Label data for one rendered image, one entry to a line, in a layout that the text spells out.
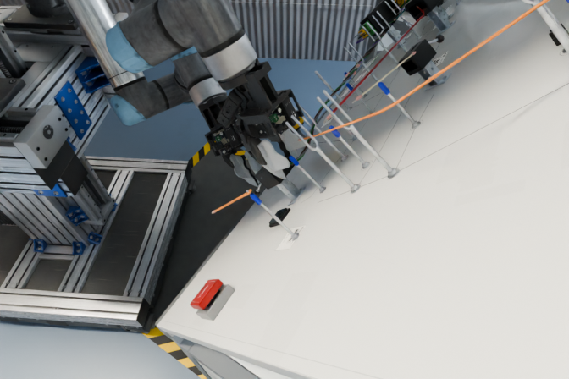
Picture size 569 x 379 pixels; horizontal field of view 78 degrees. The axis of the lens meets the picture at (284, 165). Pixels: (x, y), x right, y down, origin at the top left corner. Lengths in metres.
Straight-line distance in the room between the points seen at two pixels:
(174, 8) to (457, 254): 0.44
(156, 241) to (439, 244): 1.54
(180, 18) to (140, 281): 1.32
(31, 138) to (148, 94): 0.29
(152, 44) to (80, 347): 1.59
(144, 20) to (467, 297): 0.49
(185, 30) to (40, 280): 1.55
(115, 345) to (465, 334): 1.72
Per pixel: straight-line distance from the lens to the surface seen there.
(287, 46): 3.10
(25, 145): 0.99
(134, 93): 0.86
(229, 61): 0.52
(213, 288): 0.60
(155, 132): 2.59
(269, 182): 0.69
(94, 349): 1.91
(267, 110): 0.54
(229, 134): 0.74
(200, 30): 0.52
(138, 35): 0.56
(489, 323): 0.26
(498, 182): 0.34
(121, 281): 1.74
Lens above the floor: 1.68
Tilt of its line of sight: 49 degrees down
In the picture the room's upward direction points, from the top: straight up
